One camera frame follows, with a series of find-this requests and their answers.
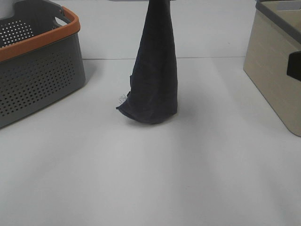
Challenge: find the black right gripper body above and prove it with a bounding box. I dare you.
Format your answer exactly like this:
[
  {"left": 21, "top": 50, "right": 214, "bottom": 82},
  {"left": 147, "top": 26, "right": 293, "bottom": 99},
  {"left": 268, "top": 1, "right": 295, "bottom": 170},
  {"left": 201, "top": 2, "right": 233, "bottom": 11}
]
[{"left": 286, "top": 51, "right": 301, "bottom": 81}]

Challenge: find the dark grey towel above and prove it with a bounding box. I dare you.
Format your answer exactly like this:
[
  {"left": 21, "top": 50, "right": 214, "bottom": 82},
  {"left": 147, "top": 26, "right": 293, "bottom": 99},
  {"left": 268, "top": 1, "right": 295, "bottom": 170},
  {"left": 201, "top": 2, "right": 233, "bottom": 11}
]
[{"left": 116, "top": 0, "right": 178, "bottom": 124}]

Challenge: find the beige bin grey rim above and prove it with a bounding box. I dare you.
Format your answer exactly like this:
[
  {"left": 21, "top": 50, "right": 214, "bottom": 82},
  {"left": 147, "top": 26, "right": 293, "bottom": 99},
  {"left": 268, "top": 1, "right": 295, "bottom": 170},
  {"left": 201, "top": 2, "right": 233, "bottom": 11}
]
[{"left": 243, "top": 0, "right": 301, "bottom": 136}]

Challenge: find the grey perforated basket orange rim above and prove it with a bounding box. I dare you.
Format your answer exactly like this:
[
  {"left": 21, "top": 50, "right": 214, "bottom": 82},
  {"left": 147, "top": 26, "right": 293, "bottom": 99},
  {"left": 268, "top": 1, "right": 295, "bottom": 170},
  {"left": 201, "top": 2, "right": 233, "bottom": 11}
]
[{"left": 0, "top": 0, "right": 86, "bottom": 127}]

